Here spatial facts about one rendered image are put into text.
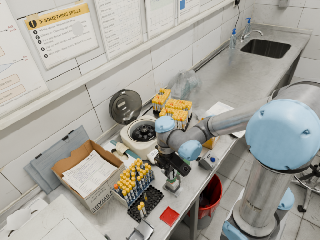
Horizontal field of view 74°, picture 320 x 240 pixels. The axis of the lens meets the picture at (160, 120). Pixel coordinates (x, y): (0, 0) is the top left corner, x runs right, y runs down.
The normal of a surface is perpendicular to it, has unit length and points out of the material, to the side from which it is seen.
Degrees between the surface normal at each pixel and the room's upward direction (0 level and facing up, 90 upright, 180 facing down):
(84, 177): 1
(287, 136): 80
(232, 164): 0
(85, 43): 88
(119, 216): 0
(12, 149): 90
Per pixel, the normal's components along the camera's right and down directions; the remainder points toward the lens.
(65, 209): -0.09, -0.75
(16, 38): 0.78, 0.41
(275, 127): -0.76, 0.35
